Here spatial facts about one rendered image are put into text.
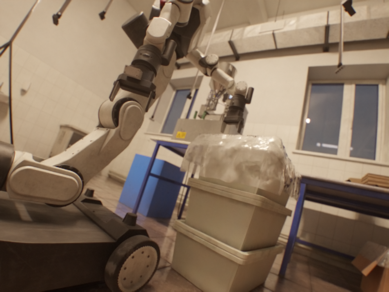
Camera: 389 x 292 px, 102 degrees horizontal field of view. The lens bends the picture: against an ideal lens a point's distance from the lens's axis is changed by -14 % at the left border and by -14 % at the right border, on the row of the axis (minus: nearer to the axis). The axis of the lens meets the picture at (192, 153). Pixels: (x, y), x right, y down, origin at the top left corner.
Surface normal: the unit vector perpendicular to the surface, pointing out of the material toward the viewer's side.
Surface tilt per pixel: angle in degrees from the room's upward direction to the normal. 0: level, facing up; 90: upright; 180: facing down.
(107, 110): 102
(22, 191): 90
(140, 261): 90
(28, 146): 90
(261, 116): 90
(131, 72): 111
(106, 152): 115
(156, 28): 81
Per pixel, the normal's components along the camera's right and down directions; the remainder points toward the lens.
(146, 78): 0.23, -0.27
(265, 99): -0.51, -0.32
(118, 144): 0.58, 0.52
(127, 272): 0.80, 0.15
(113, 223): -0.15, -0.89
